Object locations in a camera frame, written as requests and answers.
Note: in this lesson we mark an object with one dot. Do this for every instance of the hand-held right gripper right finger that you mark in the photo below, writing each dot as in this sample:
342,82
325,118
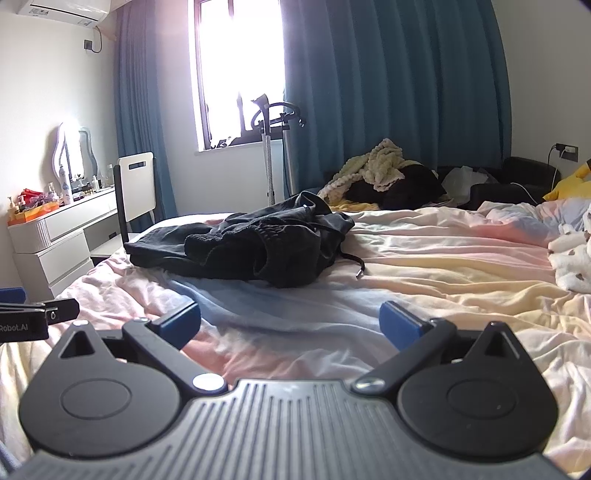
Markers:
399,325

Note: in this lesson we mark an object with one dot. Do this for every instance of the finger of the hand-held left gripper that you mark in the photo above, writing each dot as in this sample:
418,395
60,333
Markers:
11,295
57,311

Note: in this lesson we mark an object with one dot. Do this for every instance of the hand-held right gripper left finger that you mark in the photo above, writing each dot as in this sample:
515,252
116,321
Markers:
181,319

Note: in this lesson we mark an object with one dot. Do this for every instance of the pastel duvet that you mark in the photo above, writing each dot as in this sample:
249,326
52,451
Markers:
438,277

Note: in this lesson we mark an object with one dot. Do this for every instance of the orange box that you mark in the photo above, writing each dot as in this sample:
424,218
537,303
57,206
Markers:
32,214

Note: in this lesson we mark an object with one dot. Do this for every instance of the white dressing table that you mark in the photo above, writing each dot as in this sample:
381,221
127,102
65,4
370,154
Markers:
69,221

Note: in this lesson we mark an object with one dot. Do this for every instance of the red pouch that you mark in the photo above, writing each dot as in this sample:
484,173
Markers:
37,194

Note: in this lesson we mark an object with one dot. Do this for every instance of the white spray bottle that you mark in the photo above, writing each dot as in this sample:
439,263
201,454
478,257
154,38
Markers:
64,187

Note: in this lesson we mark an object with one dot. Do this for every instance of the yellow cloth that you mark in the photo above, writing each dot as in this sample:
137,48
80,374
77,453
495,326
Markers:
351,206

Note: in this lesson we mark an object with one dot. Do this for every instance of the row of cosmetic bottles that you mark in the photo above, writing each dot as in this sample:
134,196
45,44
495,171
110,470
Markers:
94,182

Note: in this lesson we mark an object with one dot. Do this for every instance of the dark fluffy clothing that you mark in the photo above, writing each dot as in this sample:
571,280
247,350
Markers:
406,189

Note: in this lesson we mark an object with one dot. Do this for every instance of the translucent plastic bag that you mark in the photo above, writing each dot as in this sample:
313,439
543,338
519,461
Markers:
459,184

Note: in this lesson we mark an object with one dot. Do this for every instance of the wavy lit mirror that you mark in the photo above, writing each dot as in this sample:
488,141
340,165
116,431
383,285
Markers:
74,147

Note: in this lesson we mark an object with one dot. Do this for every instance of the cream knitted blanket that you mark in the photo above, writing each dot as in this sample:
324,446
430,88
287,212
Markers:
378,166

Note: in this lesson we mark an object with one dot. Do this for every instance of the white spotted plush blanket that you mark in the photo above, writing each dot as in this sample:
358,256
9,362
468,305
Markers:
572,258

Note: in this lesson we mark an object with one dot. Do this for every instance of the garment steamer stand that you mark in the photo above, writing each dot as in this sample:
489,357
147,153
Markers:
268,152

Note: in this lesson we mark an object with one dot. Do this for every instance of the black sofa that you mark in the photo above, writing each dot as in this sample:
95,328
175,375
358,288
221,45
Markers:
521,177

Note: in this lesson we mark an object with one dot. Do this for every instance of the narrow blue curtain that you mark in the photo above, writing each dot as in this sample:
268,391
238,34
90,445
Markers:
138,115

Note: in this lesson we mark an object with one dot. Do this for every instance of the yellow pillow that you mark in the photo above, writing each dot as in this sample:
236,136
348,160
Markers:
570,184

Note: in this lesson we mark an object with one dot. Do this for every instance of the wide blue curtain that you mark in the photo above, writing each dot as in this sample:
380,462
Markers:
397,83

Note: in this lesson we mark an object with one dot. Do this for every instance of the dark framed window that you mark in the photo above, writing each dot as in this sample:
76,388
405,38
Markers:
240,69

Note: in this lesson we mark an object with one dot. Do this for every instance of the white air conditioner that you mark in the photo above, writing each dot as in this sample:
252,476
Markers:
60,8

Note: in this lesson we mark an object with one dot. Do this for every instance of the white chair with black frame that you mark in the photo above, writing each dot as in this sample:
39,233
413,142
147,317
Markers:
136,184

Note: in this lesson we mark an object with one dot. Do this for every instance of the wall socket with charger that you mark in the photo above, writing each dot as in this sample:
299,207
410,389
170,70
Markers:
567,151

